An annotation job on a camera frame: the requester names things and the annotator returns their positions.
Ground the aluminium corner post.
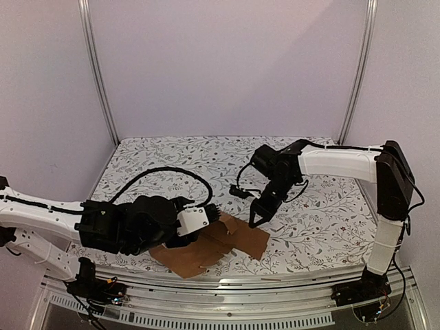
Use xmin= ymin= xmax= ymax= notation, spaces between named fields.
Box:
xmin=78 ymin=0 xmax=120 ymax=146
xmin=337 ymin=0 xmax=378 ymax=144

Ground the aluminium front rail frame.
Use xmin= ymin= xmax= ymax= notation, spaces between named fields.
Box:
xmin=29 ymin=263 xmax=430 ymax=330

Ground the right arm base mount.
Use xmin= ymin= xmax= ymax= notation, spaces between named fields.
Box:
xmin=331 ymin=267 xmax=391 ymax=307

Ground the right aluminium corner post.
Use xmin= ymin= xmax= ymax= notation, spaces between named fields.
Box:
xmin=337 ymin=0 xmax=378 ymax=144

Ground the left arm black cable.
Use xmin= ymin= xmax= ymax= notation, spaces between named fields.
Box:
xmin=109 ymin=166 xmax=214 ymax=208

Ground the floral patterned table mat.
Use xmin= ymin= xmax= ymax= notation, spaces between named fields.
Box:
xmin=91 ymin=137 xmax=376 ymax=277

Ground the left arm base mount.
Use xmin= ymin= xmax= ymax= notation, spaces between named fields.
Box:
xmin=67 ymin=257 xmax=128 ymax=305

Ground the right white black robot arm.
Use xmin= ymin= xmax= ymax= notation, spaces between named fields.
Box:
xmin=249 ymin=139 xmax=420 ymax=300

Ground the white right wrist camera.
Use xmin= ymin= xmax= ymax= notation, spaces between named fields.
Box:
xmin=229 ymin=184 xmax=261 ymax=199

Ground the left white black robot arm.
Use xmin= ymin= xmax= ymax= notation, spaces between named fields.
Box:
xmin=1 ymin=177 xmax=221 ymax=298

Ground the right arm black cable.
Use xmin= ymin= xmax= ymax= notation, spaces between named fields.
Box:
xmin=234 ymin=161 xmax=310 ymax=204

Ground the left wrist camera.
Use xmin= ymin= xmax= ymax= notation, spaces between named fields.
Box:
xmin=177 ymin=207 xmax=210 ymax=237

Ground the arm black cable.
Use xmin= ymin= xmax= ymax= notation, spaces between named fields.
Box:
xmin=234 ymin=161 xmax=310 ymax=204
xmin=109 ymin=166 xmax=214 ymax=208

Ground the brown cardboard box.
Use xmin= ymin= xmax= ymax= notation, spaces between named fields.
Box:
xmin=149 ymin=212 xmax=270 ymax=278

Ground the left aluminium corner post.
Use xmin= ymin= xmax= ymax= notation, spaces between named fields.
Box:
xmin=78 ymin=0 xmax=120 ymax=146

